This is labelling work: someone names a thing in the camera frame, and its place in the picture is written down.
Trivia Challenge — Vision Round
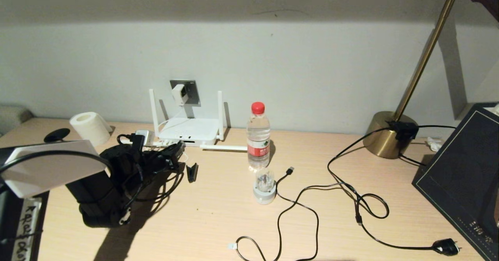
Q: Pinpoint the white power adapter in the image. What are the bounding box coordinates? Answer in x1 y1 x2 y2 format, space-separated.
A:
172 84 189 107

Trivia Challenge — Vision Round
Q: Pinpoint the white router with antennas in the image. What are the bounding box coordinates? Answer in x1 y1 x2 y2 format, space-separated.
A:
120 89 248 152

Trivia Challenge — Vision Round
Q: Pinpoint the white charger plug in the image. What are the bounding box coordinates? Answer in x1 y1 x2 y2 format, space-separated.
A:
131 130 155 149

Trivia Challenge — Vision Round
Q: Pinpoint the white tape roll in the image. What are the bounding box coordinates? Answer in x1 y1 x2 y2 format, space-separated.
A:
70 112 112 147

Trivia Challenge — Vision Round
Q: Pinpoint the red capped water bottle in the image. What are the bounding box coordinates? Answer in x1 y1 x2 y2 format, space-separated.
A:
246 102 271 170

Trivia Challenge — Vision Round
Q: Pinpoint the clear dome grey base gadget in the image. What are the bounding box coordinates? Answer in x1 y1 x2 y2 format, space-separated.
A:
253 168 277 205

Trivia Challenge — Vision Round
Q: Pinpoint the black oval pad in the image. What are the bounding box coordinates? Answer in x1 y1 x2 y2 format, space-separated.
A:
44 128 71 143

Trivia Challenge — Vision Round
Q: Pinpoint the grey cushion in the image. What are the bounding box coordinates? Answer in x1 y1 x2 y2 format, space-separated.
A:
0 104 34 136

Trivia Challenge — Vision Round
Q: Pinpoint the gold desk lamp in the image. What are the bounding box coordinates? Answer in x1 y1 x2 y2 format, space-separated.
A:
363 0 499 159

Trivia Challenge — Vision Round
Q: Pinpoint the black box on lamp base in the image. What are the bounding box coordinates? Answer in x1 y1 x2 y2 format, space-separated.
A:
388 121 420 141

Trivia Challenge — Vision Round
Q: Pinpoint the crumpled white tissue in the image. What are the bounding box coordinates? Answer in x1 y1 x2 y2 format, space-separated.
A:
426 137 443 153

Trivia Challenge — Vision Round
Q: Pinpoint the grey wall socket plate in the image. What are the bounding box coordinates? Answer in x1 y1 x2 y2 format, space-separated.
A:
170 80 201 107

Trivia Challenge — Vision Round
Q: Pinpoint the black cable with white tip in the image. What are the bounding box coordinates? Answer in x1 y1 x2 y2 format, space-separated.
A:
228 236 269 261

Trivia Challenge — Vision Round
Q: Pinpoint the black USB cable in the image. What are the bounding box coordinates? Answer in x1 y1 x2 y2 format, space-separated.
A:
274 167 364 261

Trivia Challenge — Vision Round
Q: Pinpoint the thin black lamp cable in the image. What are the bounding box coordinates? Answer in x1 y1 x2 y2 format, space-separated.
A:
398 124 457 168

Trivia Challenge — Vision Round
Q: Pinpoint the black two-pin power cable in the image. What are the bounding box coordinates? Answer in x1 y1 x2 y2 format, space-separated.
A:
327 126 463 257

